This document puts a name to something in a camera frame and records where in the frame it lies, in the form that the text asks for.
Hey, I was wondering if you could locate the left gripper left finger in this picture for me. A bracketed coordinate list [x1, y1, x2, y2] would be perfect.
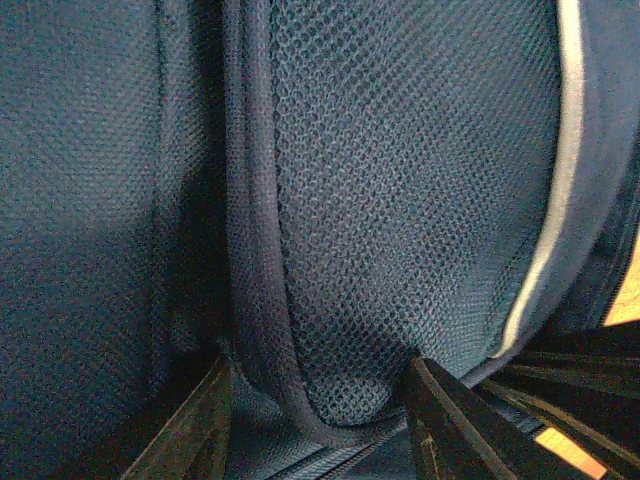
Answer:
[121, 359, 233, 479]

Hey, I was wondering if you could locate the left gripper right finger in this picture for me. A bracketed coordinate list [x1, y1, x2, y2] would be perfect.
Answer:
[403, 357, 505, 479]

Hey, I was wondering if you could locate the navy blue student backpack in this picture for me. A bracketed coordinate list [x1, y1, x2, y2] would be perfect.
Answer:
[1, 1, 639, 479]

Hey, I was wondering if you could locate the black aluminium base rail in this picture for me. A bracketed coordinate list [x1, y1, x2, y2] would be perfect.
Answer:
[478, 321, 639, 479]

